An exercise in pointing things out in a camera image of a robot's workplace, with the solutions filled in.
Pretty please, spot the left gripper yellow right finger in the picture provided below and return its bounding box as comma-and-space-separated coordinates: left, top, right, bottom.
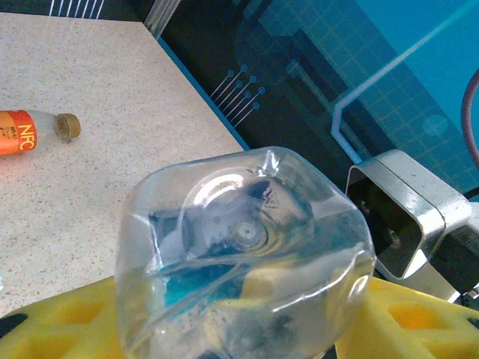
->
335, 276, 479, 359

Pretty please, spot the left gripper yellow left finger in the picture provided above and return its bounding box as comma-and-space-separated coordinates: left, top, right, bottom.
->
0, 276, 128, 359

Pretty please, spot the clear bottle blue cap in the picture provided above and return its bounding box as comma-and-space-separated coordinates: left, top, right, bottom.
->
115, 146, 377, 359

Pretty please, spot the orange NFC juice bottle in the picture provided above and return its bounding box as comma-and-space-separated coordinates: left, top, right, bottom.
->
0, 109, 82, 156

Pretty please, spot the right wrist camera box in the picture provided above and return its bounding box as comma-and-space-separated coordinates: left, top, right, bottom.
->
344, 149, 473, 280

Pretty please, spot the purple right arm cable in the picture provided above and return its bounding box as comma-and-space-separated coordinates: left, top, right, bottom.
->
460, 69, 479, 169

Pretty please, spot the aluminium frame post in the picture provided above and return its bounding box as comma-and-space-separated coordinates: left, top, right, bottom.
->
144, 0, 180, 38

